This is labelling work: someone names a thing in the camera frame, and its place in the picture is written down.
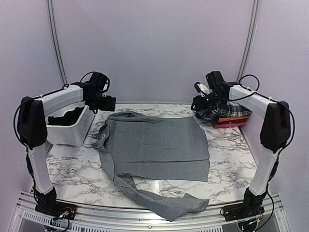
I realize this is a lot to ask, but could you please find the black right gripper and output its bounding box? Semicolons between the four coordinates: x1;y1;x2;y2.
190;91;225;112

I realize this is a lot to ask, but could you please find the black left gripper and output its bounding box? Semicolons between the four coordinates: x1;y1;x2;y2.
87;92;116;111

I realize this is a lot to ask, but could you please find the grey button-up shirt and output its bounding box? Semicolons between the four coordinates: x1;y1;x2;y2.
93;111;210;221

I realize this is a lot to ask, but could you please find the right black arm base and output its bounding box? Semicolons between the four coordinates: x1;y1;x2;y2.
220;188;267;221

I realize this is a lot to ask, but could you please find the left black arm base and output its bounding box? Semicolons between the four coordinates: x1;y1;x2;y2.
33;188;77;220

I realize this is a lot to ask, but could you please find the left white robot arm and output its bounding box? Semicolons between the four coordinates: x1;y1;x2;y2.
14;83;116;195

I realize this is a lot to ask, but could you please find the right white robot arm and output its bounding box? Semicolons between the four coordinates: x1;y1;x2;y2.
191;82;295;196

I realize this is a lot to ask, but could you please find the white plastic laundry bin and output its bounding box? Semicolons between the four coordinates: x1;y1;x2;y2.
45;102;95;146

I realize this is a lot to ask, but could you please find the orange folded garment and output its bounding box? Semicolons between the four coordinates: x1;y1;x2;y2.
218;116;249;123

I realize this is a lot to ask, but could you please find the black white plaid shirt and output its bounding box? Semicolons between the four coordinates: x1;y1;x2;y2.
191;101;252;120

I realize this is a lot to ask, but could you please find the black garment in bin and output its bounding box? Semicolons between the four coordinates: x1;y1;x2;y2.
48;107;84;126

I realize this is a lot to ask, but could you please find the pink folded garment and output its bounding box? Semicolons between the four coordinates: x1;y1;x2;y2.
211;121;247;128

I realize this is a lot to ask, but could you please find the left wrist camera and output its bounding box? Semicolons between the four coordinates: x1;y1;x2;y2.
89;72;110;93

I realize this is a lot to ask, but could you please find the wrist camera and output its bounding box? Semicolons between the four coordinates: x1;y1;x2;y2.
89;72;110;93
205;71;224;90

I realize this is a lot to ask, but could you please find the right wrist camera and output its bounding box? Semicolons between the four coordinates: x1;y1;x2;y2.
205;71;224;90

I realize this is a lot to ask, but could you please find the left aluminium wall post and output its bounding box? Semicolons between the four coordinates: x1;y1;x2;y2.
46;0;68;85

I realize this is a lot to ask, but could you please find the aluminium wall post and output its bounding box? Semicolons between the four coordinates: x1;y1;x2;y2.
46;0;68;85
236;0;260;81

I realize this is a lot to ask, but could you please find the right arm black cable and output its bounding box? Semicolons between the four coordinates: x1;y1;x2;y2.
239;74;296;155

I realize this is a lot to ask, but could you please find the right aluminium wall post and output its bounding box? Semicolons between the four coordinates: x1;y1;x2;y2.
236;0;260;81

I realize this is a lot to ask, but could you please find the aluminium front frame rail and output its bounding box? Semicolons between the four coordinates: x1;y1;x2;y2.
14;190;290;232

